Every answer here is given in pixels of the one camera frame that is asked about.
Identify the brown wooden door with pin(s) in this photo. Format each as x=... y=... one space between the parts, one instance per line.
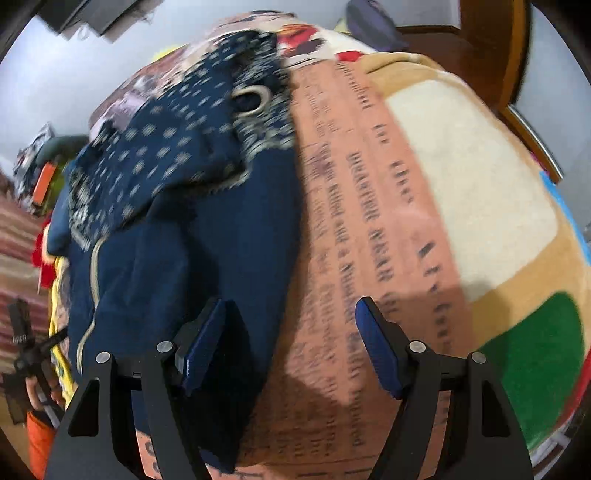
x=488 y=50

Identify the orange sleeve forearm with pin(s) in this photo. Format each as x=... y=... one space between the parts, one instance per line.
x=41 y=434

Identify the grey blue bag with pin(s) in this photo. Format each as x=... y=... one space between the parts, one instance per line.
x=369 y=23

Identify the beige fleece blanket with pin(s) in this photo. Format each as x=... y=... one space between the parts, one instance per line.
x=505 y=270

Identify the red cloth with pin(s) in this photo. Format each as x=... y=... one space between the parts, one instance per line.
x=42 y=260

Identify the newspaper print bed sheet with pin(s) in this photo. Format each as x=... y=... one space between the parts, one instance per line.
x=371 y=227

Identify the operator left hand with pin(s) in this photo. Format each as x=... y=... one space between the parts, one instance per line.
x=34 y=390

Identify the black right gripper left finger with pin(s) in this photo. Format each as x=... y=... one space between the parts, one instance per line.
x=152 y=405

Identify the navy patterned hooded garment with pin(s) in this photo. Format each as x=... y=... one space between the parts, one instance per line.
x=196 y=199

